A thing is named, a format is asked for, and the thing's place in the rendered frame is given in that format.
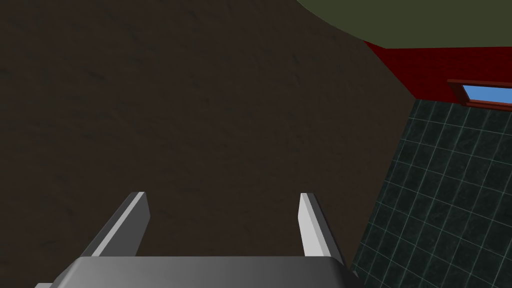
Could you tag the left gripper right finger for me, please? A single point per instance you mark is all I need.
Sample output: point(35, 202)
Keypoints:
point(315, 232)

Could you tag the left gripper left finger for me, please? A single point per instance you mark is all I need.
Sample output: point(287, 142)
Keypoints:
point(122, 230)

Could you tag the brown framed window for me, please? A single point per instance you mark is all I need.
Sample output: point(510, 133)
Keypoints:
point(490, 95)

